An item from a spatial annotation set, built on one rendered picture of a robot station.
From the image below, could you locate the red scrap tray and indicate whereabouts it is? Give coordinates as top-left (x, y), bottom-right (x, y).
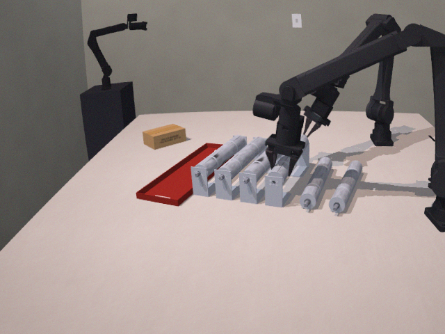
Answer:
top-left (136, 143), bottom-right (222, 206)

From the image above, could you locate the brown cardboard box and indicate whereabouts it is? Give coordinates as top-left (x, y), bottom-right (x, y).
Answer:
top-left (143, 124), bottom-right (186, 150)

